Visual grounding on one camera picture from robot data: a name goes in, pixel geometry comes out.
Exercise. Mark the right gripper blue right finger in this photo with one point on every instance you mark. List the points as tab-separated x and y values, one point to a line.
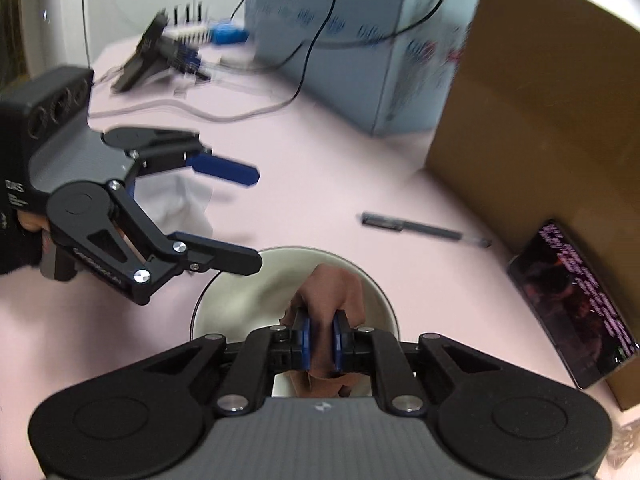
379	355

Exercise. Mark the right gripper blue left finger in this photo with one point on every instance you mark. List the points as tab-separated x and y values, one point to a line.
250	367

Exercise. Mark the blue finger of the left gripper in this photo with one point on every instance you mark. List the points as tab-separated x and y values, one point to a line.
223	169
203	254

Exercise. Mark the brown cleaning cloth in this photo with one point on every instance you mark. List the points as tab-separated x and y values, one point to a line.
326	290

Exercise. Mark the person left hand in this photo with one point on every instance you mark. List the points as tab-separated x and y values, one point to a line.
32	222

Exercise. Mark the white crumpled tissue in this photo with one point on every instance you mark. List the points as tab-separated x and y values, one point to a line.
175	203

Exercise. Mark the grey black pen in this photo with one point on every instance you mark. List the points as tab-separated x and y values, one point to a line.
394	224

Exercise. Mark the light blue wrapped carton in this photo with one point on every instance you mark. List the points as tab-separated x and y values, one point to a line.
385	65

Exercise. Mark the black smartphone playing video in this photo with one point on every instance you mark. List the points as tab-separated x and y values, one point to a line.
572	305

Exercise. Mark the large brown cardboard box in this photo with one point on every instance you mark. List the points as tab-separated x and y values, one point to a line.
542	122

